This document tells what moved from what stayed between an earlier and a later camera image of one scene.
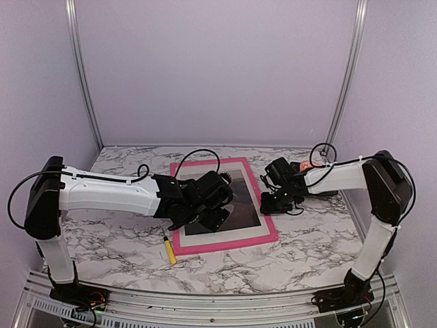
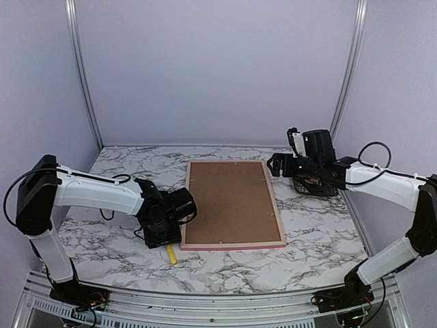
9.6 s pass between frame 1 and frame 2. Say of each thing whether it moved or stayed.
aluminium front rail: stayed
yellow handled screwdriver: stayed
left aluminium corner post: stayed
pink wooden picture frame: moved
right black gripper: moved
